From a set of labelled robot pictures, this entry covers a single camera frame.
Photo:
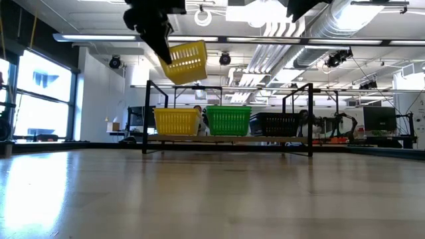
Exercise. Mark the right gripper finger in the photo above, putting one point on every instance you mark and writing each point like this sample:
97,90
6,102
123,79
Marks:
300,8

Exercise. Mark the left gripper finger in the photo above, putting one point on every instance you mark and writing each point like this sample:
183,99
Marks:
162,40

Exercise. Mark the black plastic slotted basket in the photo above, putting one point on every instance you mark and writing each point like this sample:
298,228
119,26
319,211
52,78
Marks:
275,115

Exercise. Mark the background black robot arm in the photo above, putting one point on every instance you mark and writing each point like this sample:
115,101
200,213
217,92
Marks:
303,117

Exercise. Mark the long overhead light bar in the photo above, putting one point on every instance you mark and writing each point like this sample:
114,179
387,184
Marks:
348,42

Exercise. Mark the black ceiling-hung device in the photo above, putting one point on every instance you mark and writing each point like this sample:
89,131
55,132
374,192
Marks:
338,58

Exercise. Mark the white ceiling conduit bundle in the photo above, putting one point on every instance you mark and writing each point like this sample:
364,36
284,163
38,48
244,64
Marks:
262,73

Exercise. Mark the person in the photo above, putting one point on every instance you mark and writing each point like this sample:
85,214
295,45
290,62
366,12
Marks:
198,109

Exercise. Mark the black ceiling track fixture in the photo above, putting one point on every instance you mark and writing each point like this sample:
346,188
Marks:
378,2

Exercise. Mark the black computer monitor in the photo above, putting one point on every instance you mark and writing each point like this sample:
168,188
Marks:
380,119
136,116

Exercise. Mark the small cardboard box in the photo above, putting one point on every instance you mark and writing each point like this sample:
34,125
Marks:
113,127

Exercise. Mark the black framed window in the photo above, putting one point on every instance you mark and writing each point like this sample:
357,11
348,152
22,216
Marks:
40,99

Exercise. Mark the dark floor stand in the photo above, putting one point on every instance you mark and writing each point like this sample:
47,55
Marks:
7,149

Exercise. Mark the silver ventilation duct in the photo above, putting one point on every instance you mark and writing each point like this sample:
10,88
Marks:
332,23

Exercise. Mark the black round ceiling camera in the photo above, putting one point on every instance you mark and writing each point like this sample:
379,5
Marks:
115,62
225,58

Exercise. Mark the black frame wooden shelf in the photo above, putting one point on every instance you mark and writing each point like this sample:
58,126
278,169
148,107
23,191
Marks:
232,139

